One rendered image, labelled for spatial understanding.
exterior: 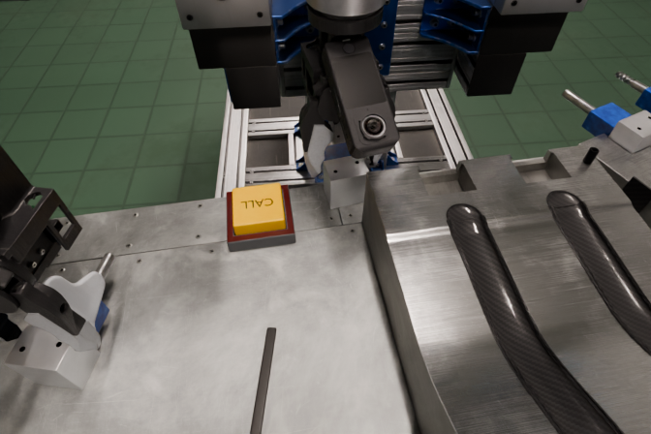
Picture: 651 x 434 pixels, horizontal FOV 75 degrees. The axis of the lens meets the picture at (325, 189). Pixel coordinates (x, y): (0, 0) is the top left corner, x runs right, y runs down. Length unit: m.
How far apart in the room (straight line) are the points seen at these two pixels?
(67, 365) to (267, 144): 1.16
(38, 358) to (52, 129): 1.83
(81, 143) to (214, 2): 1.49
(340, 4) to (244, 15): 0.32
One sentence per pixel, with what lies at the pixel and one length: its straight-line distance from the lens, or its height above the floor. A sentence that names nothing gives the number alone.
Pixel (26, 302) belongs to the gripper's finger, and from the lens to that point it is 0.38.
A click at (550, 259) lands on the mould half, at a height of 0.89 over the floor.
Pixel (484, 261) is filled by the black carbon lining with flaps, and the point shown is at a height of 0.88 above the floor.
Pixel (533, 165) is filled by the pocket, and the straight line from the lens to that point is 0.56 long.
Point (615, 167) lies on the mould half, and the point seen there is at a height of 0.86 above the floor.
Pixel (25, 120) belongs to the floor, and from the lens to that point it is 2.37.
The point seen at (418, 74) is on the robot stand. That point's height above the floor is 0.72.
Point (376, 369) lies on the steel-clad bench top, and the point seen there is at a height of 0.80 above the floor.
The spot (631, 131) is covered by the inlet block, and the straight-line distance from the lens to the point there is 0.65.
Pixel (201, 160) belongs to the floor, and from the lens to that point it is 1.82.
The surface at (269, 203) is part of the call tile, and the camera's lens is 0.51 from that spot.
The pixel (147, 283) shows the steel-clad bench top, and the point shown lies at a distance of 0.53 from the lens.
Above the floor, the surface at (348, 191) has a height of 0.83.
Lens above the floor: 1.23
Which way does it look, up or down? 49 degrees down
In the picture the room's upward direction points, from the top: 1 degrees counter-clockwise
